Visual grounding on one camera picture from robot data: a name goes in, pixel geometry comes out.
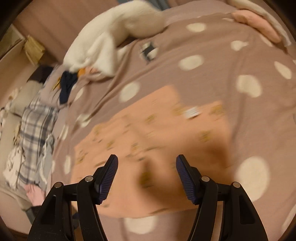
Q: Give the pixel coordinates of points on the small orange plush item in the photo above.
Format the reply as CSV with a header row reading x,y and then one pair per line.
x,y
81,71

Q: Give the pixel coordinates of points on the mauve polka dot blanket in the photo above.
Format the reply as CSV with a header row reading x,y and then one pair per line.
x,y
208,81

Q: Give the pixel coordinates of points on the pink garment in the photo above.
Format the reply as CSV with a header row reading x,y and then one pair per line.
x,y
34,194

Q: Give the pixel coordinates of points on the pink folded cloth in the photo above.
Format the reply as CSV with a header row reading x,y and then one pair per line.
x,y
259,23

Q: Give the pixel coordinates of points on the navy garment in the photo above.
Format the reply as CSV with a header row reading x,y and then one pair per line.
x,y
67,85

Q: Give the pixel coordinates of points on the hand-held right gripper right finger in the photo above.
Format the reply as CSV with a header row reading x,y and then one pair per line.
x,y
185,180

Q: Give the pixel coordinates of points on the white fleece garment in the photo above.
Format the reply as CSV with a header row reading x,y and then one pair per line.
x,y
115,30

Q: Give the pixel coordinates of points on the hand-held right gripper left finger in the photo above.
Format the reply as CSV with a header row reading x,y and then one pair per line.
x,y
108,178

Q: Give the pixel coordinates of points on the mauve pillow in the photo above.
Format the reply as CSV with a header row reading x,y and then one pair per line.
x,y
49,80

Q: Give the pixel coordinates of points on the dark brown pillow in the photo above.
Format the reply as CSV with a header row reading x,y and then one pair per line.
x,y
42,71

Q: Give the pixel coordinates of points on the white clothes pile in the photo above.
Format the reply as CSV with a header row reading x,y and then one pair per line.
x,y
13,162

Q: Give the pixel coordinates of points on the beige patterned cloth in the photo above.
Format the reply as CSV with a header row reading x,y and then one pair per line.
x,y
18,136

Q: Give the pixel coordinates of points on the peach cartoon print shirt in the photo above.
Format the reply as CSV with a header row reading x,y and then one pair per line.
x,y
161,129

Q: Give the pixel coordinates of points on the grey bed frame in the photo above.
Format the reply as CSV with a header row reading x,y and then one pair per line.
x,y
30,213

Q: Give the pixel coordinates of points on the grey plaid pillow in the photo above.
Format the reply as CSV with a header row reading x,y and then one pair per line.
x,y
34,129

